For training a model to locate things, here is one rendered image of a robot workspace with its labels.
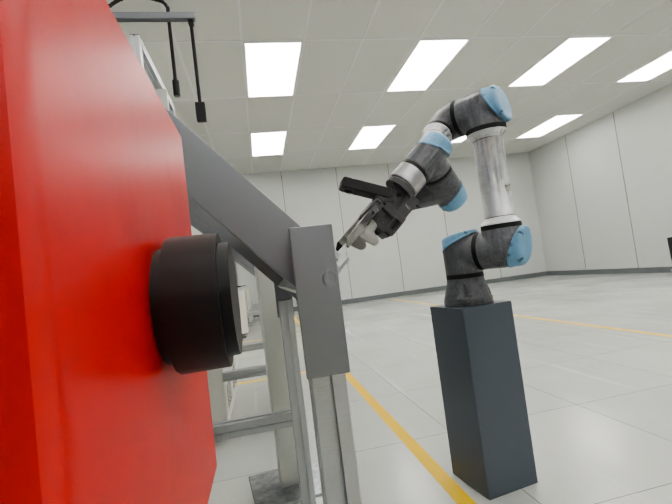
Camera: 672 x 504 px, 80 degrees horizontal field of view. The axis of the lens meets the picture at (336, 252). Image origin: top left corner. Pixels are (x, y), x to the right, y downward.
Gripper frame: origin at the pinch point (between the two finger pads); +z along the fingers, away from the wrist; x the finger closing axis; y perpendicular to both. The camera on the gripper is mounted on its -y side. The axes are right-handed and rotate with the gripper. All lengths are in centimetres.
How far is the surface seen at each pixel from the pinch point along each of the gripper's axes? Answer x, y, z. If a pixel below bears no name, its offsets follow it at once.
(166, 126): -72, -14, 15
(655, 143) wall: 463, 334, -576
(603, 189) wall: 578, 372, -541
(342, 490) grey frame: -41, 15, 29
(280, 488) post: 54, 42, 65
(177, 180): -71, -13, 16
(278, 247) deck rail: -38.0, -9.0, 12.6
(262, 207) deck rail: -38.0, -13.7, 10.1
